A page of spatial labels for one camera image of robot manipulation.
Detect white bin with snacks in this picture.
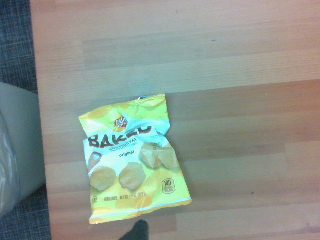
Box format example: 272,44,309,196
0,113,21,218

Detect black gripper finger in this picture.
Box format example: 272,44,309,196
118,219,151,240

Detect grey plastic trash bin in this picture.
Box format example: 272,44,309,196
0,81,47,219

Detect yellow baked chips bag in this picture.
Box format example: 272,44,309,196
78,93,193,225

